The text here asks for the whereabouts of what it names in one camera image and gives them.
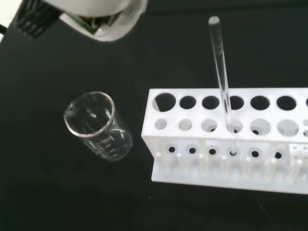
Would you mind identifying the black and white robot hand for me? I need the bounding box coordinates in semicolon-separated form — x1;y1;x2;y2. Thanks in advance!
12;0;148;43

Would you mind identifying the white test tube rack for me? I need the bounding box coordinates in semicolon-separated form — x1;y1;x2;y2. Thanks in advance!
141;88;308;195

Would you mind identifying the clear glass beaker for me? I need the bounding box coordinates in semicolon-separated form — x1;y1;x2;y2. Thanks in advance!
63;91;134;163

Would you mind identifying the black bench cloth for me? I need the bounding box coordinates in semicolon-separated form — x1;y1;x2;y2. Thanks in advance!
0;0;308;231

